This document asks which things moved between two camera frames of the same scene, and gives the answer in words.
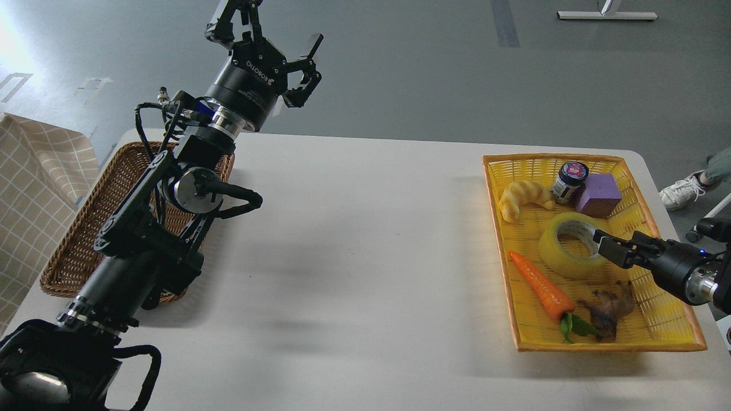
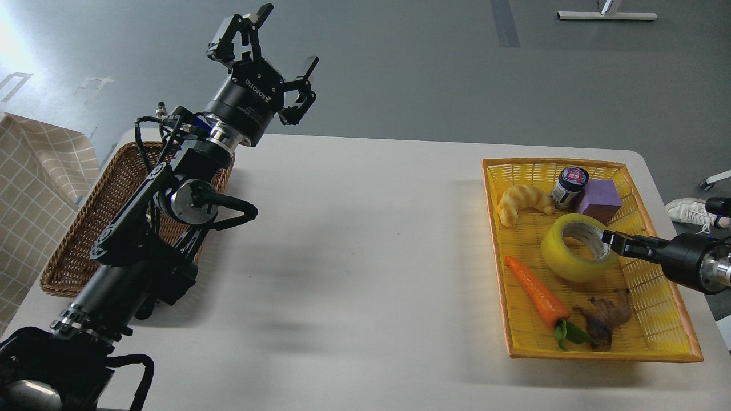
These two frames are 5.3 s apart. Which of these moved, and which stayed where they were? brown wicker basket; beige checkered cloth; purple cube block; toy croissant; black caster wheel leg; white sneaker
Moved: white sneaker; black caster wheel leg
Stayed: beige checkered cloth; purple cube block; toy croissant; brown wicker basket
